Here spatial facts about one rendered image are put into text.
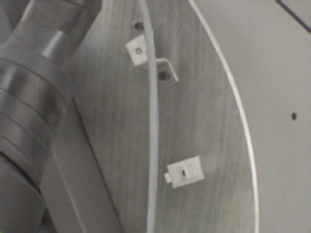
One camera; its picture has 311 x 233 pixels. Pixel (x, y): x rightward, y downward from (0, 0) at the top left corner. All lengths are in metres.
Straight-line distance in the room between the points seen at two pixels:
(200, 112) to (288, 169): 0.08
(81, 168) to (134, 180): 0.03
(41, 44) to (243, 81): 0.14
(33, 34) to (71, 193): 0.13
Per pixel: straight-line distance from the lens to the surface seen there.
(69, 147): 1.03
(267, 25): 0.99
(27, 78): 0.92
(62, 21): 0.94
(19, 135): 0.91
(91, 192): 1.04
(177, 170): 1.02
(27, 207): 0.91
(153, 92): 0.99
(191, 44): 1.01
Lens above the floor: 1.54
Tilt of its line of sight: 9 degrees down
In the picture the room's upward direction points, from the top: 4 degrees clockwise
